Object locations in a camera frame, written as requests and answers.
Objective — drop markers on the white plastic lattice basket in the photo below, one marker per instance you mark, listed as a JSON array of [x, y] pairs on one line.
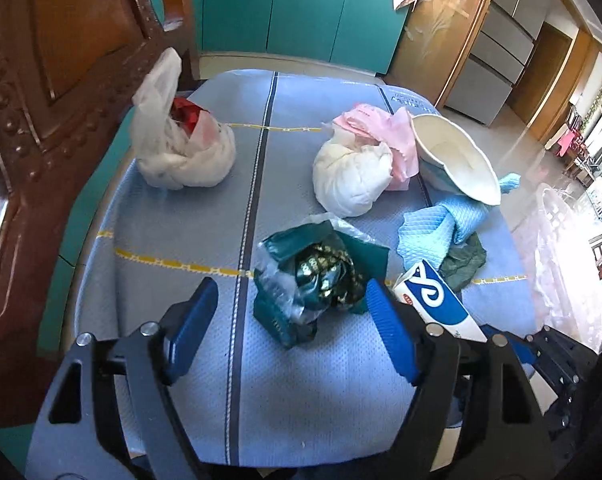
[[556, 205]]

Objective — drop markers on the blue striped cloth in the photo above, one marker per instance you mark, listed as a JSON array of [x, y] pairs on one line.
[[181, 230]]

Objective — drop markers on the white paper bowl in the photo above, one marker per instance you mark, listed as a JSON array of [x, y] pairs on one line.
[[456, 160]]

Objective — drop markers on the white crumpled bag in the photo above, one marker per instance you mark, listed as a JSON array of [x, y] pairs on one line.
[[351, 175]]

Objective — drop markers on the row of red wooden chairs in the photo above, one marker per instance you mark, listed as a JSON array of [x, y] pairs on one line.
[[573, 145]]

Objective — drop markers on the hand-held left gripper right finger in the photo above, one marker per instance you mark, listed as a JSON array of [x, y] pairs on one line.
[[391, 330]]

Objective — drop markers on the carved wooden chair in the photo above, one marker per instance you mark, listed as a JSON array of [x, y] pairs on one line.
[[56, 60]]

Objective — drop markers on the dark red crumpled wrapper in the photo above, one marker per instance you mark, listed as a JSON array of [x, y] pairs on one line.
[[186, 115]]

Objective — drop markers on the white and blue carton box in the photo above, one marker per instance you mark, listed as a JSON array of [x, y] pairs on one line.
[[436, 300]]

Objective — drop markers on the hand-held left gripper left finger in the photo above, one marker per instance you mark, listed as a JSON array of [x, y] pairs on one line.
[[191, 320]]

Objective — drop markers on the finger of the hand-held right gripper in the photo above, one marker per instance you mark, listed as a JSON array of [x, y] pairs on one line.
[[563, 347], [511, 346]]

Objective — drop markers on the pink printed wrapper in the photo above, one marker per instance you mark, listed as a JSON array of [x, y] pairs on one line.
[[401, 145]]

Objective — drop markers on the grey refrigerator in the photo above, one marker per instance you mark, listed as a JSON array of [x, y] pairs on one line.
[[501, 45]]

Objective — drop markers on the dark green foil wrapper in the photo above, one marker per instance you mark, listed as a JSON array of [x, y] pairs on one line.
[[311, 270]]

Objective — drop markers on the white plastic bag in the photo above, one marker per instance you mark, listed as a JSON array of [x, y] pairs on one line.
[[181, 165]]

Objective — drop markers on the brown wooden door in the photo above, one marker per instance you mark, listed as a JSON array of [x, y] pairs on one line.
[[543, 70]]

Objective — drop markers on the clear plastic bag liner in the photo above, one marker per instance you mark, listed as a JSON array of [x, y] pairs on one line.
[[561, 285]]

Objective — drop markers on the light blue textured cloth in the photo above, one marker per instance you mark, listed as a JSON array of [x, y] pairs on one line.
[[431, 230]]

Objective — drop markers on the green vine garland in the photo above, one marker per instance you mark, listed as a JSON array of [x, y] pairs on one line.
[[598, 97]]

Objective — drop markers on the wood framed glass door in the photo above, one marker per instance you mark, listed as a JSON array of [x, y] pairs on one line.
[[446, 25]]

